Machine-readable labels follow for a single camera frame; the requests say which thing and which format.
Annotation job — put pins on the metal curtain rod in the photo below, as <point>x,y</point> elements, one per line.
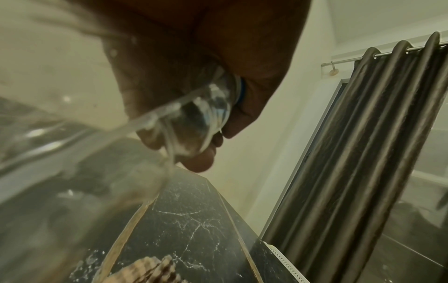
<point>344,60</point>

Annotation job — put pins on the blue spray bottle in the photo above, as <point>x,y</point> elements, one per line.
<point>87,165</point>

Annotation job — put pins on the black marble table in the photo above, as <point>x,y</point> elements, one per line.
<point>196,235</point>

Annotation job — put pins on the brown checkered cloth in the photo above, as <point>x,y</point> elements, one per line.
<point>150,269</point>

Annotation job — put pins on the white perforated plastic basket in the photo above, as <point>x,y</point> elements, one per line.
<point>287,262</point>

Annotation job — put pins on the dark curtain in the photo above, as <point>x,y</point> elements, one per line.
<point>367,152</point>

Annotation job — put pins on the person's left hand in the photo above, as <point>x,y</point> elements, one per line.
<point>210,41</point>

